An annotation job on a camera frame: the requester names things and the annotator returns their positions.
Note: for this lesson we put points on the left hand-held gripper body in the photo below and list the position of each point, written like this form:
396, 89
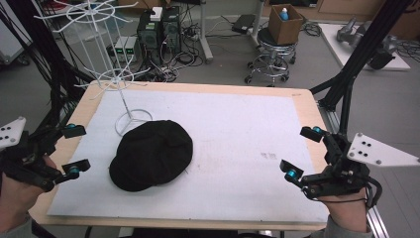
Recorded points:
20, 155

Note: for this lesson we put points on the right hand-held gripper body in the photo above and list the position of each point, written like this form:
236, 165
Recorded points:
343, 175

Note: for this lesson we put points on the black cap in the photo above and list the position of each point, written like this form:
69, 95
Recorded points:
152, 155

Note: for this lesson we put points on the person's right hand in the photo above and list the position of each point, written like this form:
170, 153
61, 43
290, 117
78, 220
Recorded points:
348, 211

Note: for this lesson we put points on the person's left hand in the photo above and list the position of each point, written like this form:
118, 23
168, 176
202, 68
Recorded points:
15, 198

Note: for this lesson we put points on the white table mat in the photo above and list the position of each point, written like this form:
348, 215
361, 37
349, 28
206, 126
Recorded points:
231, 148

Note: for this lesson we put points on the white floor board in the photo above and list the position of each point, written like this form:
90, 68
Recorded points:
343, 49

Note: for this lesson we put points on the chrome rolling stool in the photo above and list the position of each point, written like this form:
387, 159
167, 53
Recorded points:
272, 53

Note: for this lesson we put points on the small white device green lights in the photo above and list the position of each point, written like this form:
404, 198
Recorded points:
127, 48

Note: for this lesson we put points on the cardboard box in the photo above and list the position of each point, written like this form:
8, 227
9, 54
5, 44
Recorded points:
285, 29

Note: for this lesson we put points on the grey case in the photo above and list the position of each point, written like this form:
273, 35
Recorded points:
11, 43

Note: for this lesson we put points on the black computer tower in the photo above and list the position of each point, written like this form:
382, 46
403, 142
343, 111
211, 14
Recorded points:
149, 39
171, 31

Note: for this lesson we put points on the blue bottle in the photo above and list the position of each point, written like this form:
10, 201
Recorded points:
284, 14

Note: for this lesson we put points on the white desk leg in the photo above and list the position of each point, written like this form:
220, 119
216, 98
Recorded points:
205, 36
257, 23

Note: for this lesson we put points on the flat black device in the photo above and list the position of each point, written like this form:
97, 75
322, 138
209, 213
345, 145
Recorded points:
243, 23

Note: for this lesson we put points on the white box on computer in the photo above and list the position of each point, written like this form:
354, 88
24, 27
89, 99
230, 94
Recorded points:
156, 14

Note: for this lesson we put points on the aluminium rail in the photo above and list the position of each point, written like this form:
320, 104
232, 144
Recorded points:
376, 218

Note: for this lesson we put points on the black frame stand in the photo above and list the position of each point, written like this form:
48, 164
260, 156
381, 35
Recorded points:
366, 49

